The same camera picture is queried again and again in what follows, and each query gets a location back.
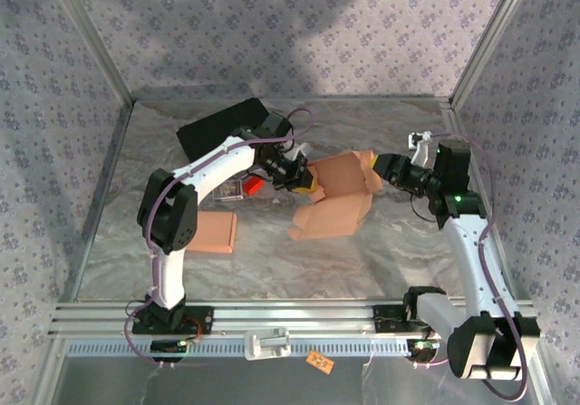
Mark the orange paper box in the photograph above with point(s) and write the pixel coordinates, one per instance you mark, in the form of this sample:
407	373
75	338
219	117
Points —
335	196
213	235

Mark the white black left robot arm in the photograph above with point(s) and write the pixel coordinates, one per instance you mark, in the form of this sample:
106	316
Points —
217	165

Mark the small red box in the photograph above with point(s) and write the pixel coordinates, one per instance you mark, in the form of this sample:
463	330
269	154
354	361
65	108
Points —
254	186

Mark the playing card box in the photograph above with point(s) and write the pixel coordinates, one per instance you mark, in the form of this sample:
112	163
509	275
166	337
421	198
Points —
228	190

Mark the black briefcase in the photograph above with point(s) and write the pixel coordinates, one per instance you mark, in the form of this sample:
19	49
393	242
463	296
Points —
213	128

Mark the orange paper tag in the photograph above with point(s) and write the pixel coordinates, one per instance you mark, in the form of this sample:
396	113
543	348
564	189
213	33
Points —
319	362

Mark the small black circuit board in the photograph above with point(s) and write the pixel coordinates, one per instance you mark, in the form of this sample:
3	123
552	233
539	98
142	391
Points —
423	350
167	347

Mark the grey metal sheet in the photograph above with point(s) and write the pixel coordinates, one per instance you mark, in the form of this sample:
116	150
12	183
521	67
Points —
272	387

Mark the aluminium side rail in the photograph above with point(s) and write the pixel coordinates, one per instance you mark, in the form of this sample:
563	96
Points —
102	187
462	124

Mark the aluminium mounting rail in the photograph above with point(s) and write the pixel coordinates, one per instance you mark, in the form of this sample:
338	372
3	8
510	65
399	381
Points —
294	319

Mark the aluminium frame post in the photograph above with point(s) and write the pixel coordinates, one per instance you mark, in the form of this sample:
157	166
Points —
491	38
95	42

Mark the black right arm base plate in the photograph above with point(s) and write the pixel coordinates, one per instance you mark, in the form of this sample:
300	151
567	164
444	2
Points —
389	321

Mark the white plastic bracket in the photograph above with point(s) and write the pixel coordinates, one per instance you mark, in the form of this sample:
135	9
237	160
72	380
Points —
267	346

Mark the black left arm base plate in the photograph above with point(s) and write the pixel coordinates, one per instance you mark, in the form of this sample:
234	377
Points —
204	321

